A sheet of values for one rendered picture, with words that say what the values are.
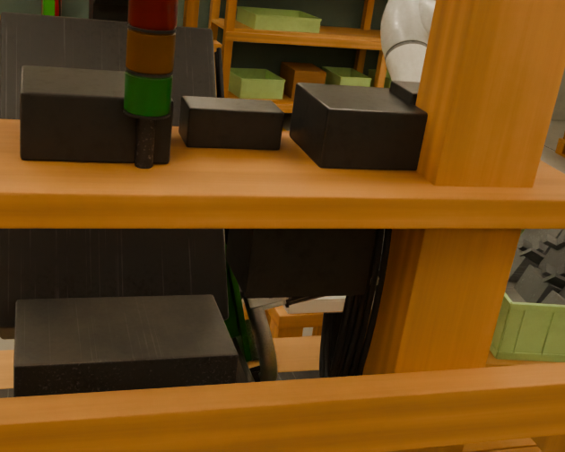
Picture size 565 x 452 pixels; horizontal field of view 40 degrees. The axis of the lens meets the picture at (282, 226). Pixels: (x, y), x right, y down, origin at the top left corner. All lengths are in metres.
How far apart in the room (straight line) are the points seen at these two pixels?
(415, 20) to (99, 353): 1.00
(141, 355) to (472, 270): 0.45
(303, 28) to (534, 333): 4.93
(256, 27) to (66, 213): 5.81
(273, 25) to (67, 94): 5.80
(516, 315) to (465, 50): 1.28
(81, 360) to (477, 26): 0.65
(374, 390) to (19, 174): 0.50
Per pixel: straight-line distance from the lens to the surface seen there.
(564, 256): 2.42
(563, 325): 2.18
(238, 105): 0.97
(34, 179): 0.82
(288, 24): 6.67
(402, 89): 1.02
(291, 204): 0.84
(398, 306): 1.03
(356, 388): 1.01
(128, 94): 0.84
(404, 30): 1.69
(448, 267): 1.01
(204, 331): 1.15
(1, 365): 1.69
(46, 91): 0.86
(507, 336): 2.13
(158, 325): 1.15
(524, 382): 1.12
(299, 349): 1.79
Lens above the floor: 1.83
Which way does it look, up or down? 22 degrees down
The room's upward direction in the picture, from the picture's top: 8 degrees clockwise
